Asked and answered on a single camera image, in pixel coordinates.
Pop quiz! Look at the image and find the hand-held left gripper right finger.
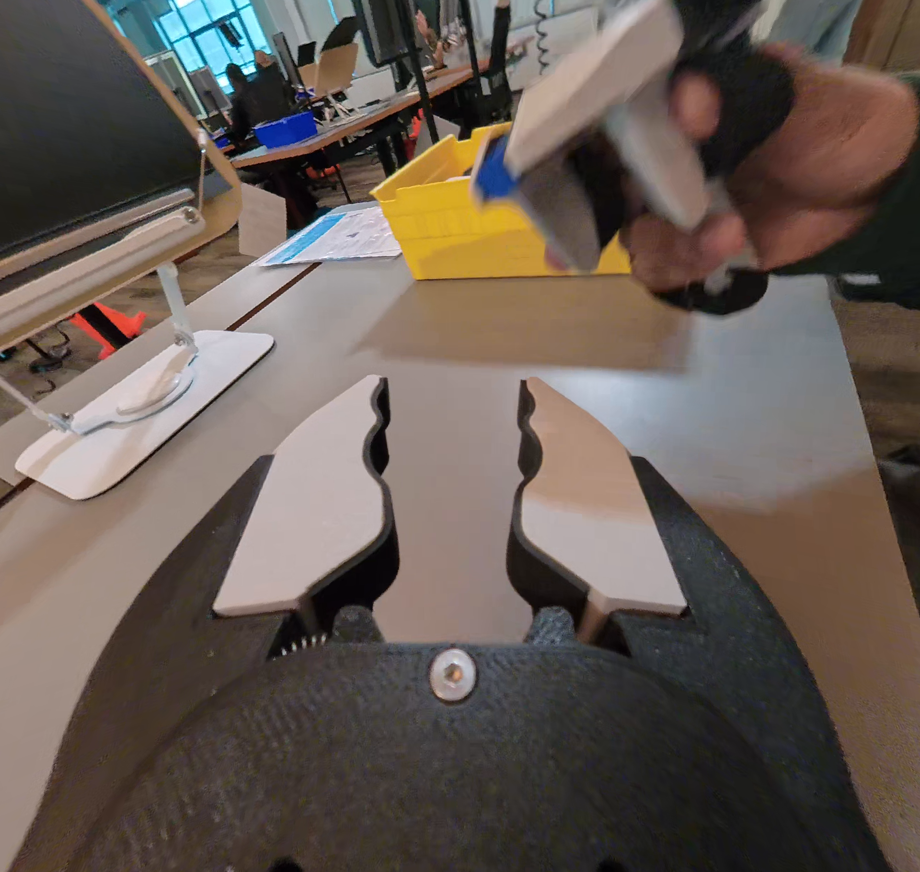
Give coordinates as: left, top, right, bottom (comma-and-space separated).
506, 376, 689, 646

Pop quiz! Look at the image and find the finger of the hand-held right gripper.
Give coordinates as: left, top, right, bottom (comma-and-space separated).
517, 164, 603, 274
471, 0, 684, 208

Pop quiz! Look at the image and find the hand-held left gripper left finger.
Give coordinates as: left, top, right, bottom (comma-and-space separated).
212, 375, 400, 636

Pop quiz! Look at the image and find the yellow plastic bin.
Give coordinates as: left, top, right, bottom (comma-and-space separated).
370, 122, 633, 281

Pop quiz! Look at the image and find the person's right forearm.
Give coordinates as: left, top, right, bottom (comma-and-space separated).
776, 74, 920, 305

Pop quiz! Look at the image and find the grey desk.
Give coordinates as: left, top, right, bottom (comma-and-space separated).
0, 200, 920, 872

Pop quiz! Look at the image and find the wooden top office desk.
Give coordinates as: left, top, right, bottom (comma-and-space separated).
230, 60, 536, 201

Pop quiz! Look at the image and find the person's right hand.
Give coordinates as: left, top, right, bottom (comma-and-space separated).
621, 42, 920, 294

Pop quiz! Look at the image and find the black office chair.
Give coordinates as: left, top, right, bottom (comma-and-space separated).
474, 0, 526, 122

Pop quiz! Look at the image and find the monitor on white stand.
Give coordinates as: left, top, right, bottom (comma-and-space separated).
0, 0, 276, 501

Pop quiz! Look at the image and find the black monitor on pole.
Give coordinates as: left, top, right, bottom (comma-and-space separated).
344, 0, 441, 147

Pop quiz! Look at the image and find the printed paper sheet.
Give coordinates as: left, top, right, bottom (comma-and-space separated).
257, 205, 402, 268

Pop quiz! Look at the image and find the wooden board stand black panel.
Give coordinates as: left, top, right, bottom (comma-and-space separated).
298, 17, 360, 107

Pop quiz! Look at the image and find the orange traffic cone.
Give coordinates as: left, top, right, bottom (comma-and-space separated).
68, 302, 145, 359

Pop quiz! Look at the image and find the blue plastic bin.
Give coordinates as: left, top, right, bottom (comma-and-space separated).
253, 110, 319, 150

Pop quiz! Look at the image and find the pale paper sheet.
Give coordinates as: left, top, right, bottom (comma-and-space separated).
237, 182, 288, 258

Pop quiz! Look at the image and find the coiled black cable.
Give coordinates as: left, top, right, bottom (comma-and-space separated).
528, 0, 554, 71

